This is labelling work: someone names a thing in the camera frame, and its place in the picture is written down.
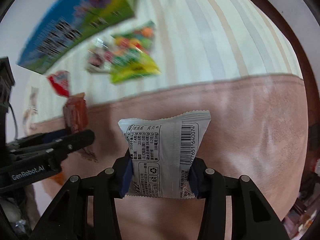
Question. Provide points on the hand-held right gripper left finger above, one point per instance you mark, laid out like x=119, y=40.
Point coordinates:
x=126, y=177

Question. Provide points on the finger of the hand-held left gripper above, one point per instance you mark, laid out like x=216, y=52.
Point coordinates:
x=32, y=141
x=77, y=140

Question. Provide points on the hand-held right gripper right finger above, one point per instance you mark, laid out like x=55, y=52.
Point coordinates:
x=193, y=180

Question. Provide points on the maroon snack packet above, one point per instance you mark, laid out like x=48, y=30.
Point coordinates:
x=75, y=115

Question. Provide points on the white barcode snack packet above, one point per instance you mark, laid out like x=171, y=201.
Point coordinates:
x=162, y=150

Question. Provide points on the printed cardboard box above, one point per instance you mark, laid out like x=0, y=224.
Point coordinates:
x=70, y=27

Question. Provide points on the red snack packet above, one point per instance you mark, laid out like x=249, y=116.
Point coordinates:
x=60, y=82

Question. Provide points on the white pink snack packet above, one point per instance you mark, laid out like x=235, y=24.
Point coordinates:
x=98, y=56

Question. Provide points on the green snack packet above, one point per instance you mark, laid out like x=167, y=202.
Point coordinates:
x=132, y=67

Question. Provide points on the cat print striped blanket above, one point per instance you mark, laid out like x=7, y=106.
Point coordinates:
x=225, y=67

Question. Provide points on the clear bag of colourful candy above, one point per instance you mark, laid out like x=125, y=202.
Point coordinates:
x=136, y=37

